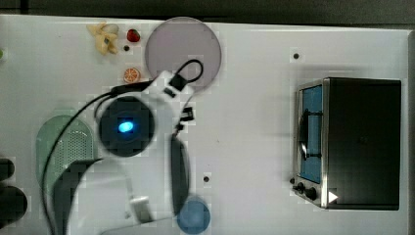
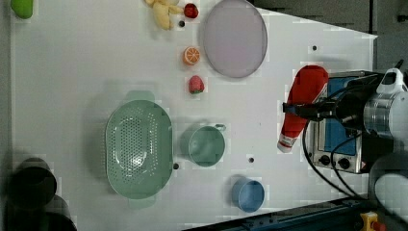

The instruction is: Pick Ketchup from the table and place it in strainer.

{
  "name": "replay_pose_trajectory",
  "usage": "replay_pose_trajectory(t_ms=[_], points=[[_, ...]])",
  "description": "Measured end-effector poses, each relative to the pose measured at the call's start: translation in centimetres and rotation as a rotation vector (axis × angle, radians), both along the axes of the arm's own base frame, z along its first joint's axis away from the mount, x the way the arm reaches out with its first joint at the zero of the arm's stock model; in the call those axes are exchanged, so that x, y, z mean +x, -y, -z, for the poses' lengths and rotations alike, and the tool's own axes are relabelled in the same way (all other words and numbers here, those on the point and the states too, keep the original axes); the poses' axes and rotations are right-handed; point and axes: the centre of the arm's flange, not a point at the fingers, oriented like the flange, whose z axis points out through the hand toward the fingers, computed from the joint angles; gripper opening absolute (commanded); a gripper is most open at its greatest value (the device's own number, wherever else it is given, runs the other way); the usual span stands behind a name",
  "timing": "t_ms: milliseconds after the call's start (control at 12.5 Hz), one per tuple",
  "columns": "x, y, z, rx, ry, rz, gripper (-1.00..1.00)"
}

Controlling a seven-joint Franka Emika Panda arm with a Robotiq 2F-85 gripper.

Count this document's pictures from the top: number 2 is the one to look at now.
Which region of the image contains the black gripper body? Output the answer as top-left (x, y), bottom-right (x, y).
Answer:
top-left (317, 85), bottom-right (370, 129)

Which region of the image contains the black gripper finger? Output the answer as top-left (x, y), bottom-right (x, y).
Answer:
top-left (282, 103), bottom-right (319, 116)

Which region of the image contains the red plush ketchup bottle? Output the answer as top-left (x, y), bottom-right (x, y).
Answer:
top-left (277, 65), bottom-right (328, 153)

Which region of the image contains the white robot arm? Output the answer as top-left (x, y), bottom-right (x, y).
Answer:
top-left (278, 65), bottom-right (407, 152)

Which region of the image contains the green oval strainer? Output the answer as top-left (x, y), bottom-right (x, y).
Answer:
top-left (105, 90), bottom-right (173, 209)

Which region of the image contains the toaster oven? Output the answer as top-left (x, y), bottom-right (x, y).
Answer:
top-left (312, 71), bottom-right (394, 174)

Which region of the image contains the grey round plate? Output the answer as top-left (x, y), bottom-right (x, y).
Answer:
top-left (203, 0), bottom-right (268, 78)

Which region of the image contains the blue cup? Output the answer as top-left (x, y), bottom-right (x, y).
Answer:
top-left (232, 177), bottom-right (265, 213)

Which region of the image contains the plush strawberry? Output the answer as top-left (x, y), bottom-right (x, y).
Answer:
top-left (189, 75), bottom-right (205, 94)

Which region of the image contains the yellow emergency stop box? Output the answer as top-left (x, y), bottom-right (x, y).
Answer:
top-left (360, 212), bottom-right (387, 231)

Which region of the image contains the plush orange slice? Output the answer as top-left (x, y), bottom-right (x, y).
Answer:
top-left (182, 46), bottom-right (200, 65)

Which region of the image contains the small red plush fruit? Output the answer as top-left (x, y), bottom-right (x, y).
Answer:
top-left (184, 3), bottom-right (199, 18)

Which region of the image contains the plush banana bunch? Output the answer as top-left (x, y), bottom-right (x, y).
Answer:
top-left (144, 0), bottom-right (184, 31)

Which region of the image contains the black cylindrical object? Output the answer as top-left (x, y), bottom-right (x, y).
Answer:
top-left (6, 158), bottom-right (78, 231)

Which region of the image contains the green plush fruit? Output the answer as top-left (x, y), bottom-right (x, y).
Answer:
top-left (11, 0), bottom-right (34, 19)

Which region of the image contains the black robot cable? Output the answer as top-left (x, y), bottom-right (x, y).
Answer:
top-left (301, 119), bottom-right (367, 200)

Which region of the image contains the green cup with handle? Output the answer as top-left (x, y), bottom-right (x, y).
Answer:
top-left (188, 124), bottom-right (226, 167)

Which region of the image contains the dark blue table rail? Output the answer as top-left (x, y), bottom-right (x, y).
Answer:
top-left (183, 198), bottom-right (368, 231)

